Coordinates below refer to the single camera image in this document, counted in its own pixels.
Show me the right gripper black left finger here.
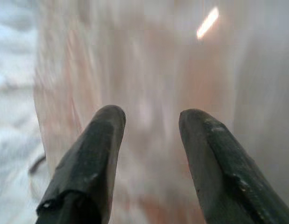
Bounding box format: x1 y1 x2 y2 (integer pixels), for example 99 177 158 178
35 104 127 224

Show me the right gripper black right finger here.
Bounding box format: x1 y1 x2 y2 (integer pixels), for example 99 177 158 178
178 108 289 224

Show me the marble pattern board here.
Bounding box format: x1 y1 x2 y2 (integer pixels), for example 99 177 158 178
33 0 289 224

